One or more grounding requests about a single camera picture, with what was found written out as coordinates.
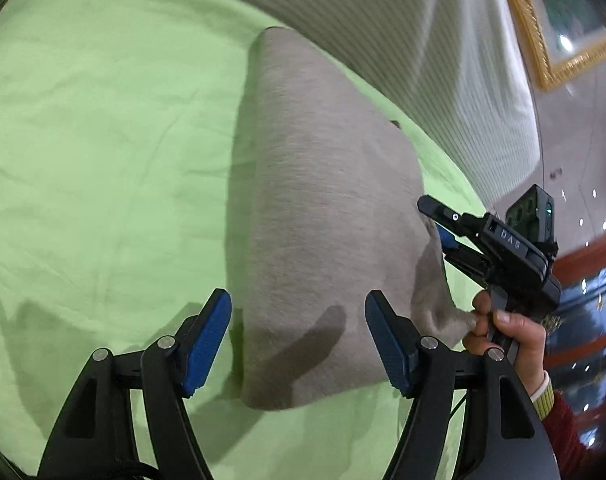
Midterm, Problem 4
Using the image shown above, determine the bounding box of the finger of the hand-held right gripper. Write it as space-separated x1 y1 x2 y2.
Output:
434 224 494 287
417 196 490 242

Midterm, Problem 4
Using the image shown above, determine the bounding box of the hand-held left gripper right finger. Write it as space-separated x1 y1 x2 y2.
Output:
364 290 562 480

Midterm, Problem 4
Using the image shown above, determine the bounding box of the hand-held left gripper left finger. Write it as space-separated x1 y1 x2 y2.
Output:
37 288 232 480

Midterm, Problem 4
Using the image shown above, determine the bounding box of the beige knit sweater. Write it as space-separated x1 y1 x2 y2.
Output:
235 26 480 410

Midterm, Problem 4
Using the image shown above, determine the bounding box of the person's right forearm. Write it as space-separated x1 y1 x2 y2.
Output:
530 370 606 480

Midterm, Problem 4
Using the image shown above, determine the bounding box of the person's right hand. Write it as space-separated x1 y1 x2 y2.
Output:
462 292 548 402

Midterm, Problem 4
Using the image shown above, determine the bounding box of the red wooden furniture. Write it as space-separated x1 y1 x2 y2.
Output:
543 222 606 456

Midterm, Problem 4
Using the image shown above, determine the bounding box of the gold framed picture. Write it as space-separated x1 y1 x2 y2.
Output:
495 0 606 92

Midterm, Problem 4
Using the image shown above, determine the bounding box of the striped white pillow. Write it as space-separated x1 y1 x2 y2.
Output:
33 0 542 209

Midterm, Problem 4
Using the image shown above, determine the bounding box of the green bed sheet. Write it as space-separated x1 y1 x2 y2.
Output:
0 0 490 480

